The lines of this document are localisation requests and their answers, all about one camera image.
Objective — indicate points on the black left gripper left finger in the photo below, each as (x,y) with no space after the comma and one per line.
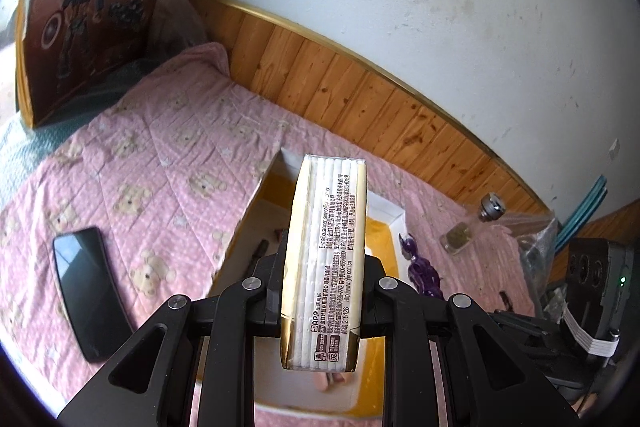
(265,310)

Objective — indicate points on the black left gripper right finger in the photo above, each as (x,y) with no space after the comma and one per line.
(378,304)

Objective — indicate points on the purple horned toy figure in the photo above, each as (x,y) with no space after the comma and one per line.
(421,272)

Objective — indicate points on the beige tissue pack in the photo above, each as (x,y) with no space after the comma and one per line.
(324,264)

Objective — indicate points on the white cardboard box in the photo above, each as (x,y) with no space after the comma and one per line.
(299,394)

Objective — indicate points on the clear bubble wrap bag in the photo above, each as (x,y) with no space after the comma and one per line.
(535,236)

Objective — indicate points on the glass tea jar steel lid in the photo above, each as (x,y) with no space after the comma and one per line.
(490,209)

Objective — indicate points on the pink bear quilt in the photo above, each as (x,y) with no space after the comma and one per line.
(168,175)

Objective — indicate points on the black smartphone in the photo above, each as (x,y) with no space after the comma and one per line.
(89,293)

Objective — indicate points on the superhero toy box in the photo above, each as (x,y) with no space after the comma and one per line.
(64,45)

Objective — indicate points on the teal rods against wall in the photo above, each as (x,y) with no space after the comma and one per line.
(582,214)

